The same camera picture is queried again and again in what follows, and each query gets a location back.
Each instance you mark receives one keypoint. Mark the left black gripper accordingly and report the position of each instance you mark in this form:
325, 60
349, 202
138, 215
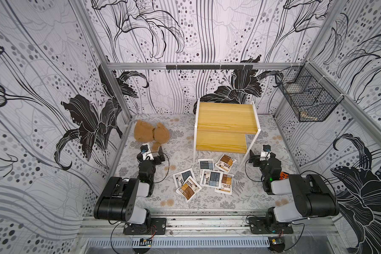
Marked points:
156, 159

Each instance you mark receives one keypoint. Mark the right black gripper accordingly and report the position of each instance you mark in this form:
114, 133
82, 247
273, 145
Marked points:
255, 160

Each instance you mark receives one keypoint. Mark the brown coffee bag front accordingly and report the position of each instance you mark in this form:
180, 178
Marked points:
189, 189

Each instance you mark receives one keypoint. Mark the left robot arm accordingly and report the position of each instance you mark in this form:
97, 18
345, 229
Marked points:
117, 200

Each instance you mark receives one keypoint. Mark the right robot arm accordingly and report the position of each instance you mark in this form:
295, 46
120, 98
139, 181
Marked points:
311, 196

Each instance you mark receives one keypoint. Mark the blue coffee bag left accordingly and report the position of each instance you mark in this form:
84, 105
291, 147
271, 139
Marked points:
180, 177

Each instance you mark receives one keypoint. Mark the blue coffee bag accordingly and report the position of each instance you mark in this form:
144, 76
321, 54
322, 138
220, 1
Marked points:
206, 164
180, 177
211, 178

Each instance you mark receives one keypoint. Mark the blue coffee bag middle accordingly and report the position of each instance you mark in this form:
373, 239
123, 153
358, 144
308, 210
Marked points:
211, 178

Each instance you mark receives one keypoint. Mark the blue coffee bag top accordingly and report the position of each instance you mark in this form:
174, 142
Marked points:
206, 164

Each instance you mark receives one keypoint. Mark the wooden two-tier shelf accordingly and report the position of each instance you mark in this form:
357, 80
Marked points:
225, 127

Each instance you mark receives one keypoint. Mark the orange cat toy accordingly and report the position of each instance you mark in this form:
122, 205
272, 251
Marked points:
284, 175

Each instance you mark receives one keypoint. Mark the brown teddy bear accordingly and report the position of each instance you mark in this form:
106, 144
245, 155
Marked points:
145, 132

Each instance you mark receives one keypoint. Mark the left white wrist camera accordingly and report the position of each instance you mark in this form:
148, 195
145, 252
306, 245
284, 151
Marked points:
144, 149

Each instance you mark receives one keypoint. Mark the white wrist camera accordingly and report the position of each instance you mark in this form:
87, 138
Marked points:
266, 150
144, 149

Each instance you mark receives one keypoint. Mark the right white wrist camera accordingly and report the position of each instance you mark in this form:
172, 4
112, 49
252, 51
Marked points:
266, 150

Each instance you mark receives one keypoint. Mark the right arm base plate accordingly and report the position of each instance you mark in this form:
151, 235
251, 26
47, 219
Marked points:
260, 226

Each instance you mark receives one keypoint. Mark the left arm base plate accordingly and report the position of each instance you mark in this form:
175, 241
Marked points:
152, 226

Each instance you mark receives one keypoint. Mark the black wire basket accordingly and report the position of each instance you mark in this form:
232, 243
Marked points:
306, 93

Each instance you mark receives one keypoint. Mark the black bar on rail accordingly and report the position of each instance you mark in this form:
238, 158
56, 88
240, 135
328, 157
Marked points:
207, 67

